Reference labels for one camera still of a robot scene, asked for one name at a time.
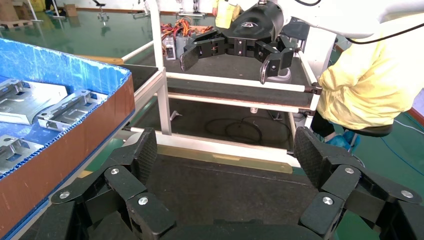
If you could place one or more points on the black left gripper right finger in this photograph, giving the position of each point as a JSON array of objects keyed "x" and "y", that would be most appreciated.
[{"x": 314, "y": 159}]

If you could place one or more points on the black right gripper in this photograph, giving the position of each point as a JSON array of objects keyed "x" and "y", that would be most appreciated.
[{"x": 255, "y": 26}]

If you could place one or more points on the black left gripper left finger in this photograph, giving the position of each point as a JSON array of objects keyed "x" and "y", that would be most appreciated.
[{"x": 139, "y": 155}]

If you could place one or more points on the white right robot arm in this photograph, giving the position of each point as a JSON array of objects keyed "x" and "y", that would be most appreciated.
[{"x": 331, "y": 13}]

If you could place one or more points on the blue corrugated box brown outside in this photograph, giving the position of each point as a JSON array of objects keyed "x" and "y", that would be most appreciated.
[{"x": 82, "y": 139}]

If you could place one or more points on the small cardboard box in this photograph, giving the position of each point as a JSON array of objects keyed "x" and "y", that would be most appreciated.
[{"x": 70, "y": 10}]

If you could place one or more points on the black rack shelf mat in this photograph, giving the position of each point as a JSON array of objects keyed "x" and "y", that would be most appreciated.
[{"x": 232, "y": 66}]

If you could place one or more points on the standing person in yellow coat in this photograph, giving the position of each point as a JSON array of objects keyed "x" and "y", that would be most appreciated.
[{"x": 225, "y": 15}]

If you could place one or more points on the small white cup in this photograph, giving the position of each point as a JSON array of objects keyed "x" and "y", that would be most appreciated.
[{"x": 254, "y": 110}]

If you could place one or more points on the grey power supply unit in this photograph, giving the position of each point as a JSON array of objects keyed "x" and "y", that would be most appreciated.
[
  {"x": 169, "y": 48},
  {"x": 182, "y": 44}
]

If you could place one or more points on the large black table mat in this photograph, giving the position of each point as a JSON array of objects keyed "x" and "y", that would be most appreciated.
[{"x": 142, "y": 74}]

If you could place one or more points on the thin yellowish wooden strip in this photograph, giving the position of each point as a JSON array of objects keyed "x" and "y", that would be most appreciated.
[{"x": 232, "y": 160}]

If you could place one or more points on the seated person in yellow coat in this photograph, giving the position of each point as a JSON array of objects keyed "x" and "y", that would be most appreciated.
[{"x": 364, "y": 82}]

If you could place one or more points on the black work mat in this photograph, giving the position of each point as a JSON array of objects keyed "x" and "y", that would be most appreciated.
[{"x": 225, "y": 192}]

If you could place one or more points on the short thick wooden strip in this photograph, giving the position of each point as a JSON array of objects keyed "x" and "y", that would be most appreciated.
[{"x": 106, "y": 60}]

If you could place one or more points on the wooden pallet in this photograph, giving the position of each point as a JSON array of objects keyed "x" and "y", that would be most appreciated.
[{"x": 13, "y": 24}]

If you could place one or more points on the white pipe frame rack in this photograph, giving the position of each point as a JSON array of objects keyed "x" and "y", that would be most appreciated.
[{"x": 164, "y": 99}]

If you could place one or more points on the white table frame rail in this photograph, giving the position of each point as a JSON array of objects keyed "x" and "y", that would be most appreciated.
[{"x": 149, "y": 89}]

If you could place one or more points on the stamped metal bracket plate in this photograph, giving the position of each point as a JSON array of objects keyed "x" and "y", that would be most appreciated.
[
  {"x": 66, "y": 112},
  {"x": 13, "y": 152},
  {"x": 30, "y": 102}
]

